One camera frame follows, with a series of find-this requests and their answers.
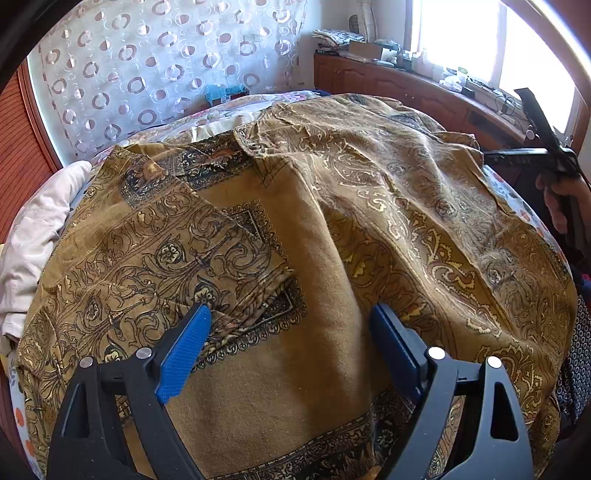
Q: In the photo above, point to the white crumpled cloth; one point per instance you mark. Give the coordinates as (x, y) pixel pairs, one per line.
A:
(37, 230)

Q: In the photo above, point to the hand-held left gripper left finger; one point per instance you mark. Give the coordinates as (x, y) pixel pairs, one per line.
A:
(182, 355)

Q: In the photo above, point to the red-brown wooden wardrobe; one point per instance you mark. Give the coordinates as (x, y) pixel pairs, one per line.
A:
(23, 152)

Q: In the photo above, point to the cardboard box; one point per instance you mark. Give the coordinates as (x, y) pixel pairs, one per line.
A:
(367, 50)

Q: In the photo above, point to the dark dotted cloth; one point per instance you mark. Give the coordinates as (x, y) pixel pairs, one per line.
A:
(577, 360)

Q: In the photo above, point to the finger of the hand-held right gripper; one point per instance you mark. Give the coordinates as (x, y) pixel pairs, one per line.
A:
(517, 158)
(535, 117)

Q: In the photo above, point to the wooden cabinet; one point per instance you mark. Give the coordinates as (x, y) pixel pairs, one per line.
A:
(392, 87)

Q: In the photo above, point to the brown paisley patterned garment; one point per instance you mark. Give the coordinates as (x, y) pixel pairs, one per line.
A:
(295, 230)

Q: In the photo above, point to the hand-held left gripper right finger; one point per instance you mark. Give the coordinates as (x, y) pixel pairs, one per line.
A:
(397, 350)

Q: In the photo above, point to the sheer curtain with circle pattern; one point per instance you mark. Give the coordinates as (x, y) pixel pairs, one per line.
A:
(138, 69)

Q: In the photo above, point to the person's right hand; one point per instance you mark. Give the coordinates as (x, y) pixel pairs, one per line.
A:
(551, 203)

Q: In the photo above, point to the stack of newspapers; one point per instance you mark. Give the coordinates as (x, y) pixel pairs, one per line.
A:
(337, 39)

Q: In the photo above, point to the bright window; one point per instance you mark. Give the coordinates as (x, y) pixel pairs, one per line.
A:
(461, 37)

